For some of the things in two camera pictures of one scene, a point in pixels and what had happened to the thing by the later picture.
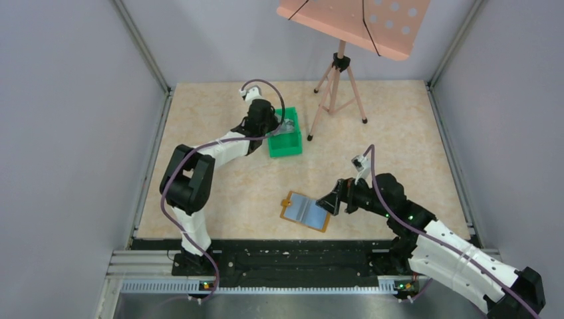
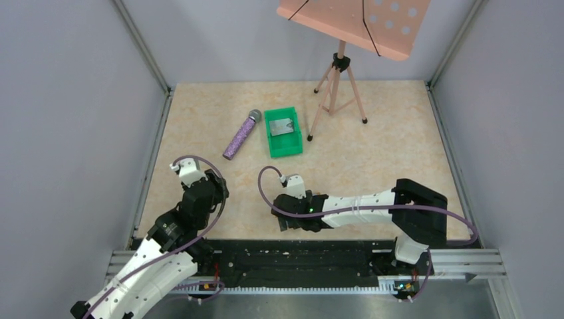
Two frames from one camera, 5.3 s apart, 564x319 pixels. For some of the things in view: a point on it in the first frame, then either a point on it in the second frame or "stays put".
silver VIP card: [287, 126] stays put
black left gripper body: [273, 125] → [217, 185]
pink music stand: [389, 26] stays put
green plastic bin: [286, 144] stays put
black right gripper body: [341, 196] → [284, 215]
